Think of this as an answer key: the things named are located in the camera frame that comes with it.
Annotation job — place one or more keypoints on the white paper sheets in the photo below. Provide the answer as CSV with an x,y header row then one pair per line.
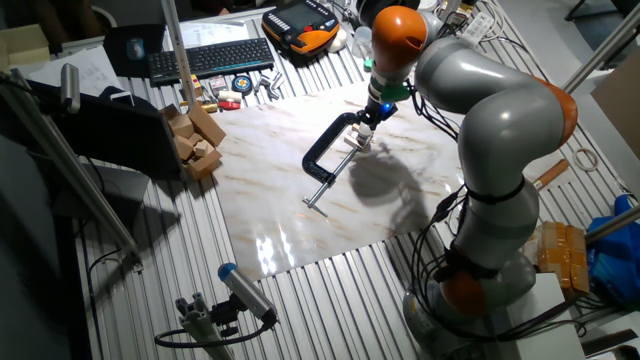
x,y
90,70

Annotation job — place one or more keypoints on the smartphone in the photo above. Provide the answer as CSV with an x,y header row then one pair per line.
x,y
122,97

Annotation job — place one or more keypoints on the dark laptop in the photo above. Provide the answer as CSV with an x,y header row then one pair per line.
x,y
115,135

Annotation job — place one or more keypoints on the beige boxes stack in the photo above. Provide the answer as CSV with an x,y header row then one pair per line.
x,y
22,47

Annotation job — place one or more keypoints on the short aluminium profile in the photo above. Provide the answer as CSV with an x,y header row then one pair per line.
x,y
200,325

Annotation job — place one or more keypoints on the brass fitting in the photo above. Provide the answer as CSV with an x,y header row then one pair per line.
x,y
210,107

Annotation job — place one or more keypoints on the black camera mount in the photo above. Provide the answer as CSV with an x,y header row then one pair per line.
x,y
225,315

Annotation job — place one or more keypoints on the white egg shaped object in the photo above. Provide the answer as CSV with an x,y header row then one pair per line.
x,y
337,41

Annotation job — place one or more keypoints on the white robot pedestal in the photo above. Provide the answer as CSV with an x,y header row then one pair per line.
x,y
545,320

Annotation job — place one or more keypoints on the black keyboard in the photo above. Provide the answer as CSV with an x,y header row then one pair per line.
x,y
210,59

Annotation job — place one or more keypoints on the tape roll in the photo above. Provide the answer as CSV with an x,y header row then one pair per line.
x,y
576,159

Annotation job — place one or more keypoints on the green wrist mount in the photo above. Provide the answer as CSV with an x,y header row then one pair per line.
x,y
392,92

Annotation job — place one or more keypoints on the black round tape measure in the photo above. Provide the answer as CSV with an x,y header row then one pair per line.
x,y
242,84

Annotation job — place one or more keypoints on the tan wooden block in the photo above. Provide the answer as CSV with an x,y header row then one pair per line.
x,y
195,138
182,147
204,149
181,126

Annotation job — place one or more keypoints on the blue bag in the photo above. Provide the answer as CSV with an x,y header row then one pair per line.
x,y
617,265

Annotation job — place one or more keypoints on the brown cardboard sheet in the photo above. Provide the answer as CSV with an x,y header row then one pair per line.
x,y
620,105

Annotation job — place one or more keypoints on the white printed sheet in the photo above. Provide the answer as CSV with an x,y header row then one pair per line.
x,y
215,32

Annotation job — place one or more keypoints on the aluminium frame strut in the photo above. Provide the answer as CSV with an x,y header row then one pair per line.
x,y
70,167

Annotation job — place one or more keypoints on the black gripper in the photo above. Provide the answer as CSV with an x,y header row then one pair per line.
x,y
382,111

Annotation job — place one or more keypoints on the clear plastic jar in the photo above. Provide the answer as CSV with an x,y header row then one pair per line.
x,y
361,42

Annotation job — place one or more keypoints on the grey cylindrical peg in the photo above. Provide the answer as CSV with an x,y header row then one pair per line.
x,y
365,132

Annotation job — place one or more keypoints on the black mouse pad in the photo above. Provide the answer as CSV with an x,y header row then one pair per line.
x,y
115,55

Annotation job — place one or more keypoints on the grey camera blue tip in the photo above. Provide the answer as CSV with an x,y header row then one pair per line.
x,y
247,292

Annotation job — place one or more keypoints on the brown taped package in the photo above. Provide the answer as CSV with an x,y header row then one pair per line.
x,y
562,257

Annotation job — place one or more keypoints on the open cardboard box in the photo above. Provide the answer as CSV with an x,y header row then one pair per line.
x,y
207,125

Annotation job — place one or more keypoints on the small red white packet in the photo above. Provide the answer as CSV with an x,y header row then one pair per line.
x,y
217,84

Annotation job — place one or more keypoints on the black filament spool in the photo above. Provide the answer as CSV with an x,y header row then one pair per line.
x,y
362,12

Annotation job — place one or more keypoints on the aluminium frame post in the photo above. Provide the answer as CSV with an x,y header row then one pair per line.
x,y
175,45
600,50
615,224

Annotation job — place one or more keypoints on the orange black teach pendant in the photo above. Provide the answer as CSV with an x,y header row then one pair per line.
x,y
300,25

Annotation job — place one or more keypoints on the silver pipe fitting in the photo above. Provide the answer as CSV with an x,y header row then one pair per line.
x,y
269,85

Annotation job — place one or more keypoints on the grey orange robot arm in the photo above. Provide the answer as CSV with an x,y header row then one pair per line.
x,y
505,130

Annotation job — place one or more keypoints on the grey computer mouse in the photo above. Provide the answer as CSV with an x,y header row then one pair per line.
x,y
135,49

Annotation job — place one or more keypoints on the white power strip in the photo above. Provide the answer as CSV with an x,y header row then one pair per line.
x,y
477,29

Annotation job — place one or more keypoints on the black C-clamp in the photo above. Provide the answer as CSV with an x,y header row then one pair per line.
x,y
320,150

